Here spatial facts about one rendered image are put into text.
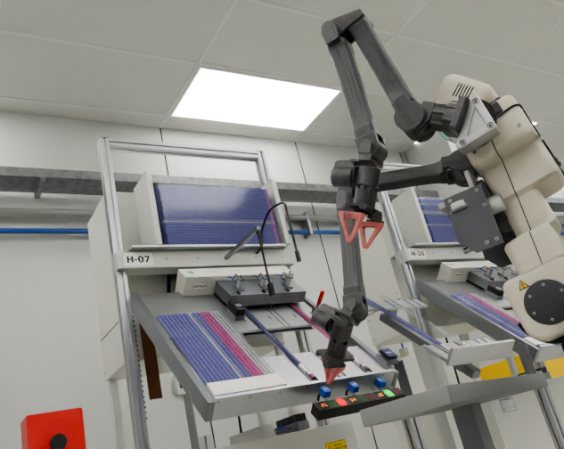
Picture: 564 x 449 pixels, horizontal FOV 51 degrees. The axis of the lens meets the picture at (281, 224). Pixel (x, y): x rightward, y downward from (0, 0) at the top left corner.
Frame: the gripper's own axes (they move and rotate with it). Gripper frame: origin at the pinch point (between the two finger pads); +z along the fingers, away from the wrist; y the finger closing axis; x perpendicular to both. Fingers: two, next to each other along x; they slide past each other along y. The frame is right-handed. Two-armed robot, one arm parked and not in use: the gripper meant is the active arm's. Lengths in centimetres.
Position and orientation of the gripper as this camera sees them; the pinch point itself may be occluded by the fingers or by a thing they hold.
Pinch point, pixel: (328, 380)
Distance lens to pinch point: 186.5
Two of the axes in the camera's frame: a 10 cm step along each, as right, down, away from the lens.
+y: -8.5, -0.4, -5.2
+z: -2.1, 9.4, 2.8
